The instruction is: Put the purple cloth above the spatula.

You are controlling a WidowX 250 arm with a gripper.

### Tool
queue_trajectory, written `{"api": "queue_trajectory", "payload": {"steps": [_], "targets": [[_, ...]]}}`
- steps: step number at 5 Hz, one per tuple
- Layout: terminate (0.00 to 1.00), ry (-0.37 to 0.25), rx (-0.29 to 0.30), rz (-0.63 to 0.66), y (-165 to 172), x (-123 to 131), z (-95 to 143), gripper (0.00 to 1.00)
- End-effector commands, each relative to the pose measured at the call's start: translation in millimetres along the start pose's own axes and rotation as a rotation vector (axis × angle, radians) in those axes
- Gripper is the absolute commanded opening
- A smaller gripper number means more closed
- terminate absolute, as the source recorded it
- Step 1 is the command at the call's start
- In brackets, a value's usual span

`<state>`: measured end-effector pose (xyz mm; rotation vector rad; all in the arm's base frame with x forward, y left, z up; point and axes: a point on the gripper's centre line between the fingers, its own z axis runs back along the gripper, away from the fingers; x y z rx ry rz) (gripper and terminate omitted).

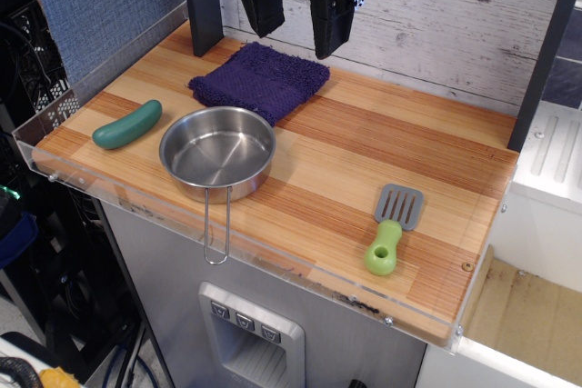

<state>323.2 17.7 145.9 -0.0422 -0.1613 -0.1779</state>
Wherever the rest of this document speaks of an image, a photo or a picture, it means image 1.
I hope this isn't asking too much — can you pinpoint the small steel pan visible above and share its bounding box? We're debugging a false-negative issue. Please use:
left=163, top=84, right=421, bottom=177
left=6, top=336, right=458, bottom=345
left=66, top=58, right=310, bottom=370
left=159, top=106, right=276, bottom=265

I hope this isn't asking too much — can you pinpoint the silver toy fridge dispenser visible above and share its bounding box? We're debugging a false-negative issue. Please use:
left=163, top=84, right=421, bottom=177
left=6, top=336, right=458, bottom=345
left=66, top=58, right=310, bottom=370
left=198, top=282, right=306, bottom=387

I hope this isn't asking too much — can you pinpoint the clear acrylic table guard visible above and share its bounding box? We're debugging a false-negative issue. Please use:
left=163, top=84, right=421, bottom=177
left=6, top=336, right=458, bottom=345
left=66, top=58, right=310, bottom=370
left=15, top=6, right=517, bottom=348

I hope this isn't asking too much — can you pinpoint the white toy sink counter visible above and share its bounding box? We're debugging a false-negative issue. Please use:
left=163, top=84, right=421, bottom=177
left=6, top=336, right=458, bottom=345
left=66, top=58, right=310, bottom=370
left=417, top=103, right=581, bottom=387

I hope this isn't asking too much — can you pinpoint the black plastic crate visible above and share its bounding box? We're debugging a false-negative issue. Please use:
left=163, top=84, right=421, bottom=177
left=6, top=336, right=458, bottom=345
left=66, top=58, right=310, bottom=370
left=6, top=2, right=70, bottom=112

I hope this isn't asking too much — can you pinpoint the grey green toy spatula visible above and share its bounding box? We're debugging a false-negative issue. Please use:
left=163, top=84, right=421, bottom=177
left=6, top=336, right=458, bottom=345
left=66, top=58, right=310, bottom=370
left=364, top=184, right=424, bottom=276

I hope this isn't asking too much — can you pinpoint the dark right post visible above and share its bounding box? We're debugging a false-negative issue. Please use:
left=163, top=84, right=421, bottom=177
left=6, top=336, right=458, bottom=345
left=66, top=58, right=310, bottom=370
left=507, top=0, right=576, bottom=152

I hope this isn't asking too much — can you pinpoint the purple cloth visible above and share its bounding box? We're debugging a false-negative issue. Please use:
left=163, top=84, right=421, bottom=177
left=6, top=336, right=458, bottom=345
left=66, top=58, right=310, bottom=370
left=188, top=42, right=330, bottom=125

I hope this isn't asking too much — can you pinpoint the green toy cucumber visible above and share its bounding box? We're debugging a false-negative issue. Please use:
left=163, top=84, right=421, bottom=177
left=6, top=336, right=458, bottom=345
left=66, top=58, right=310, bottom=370
left=92, top=100, right=163, bottom=150

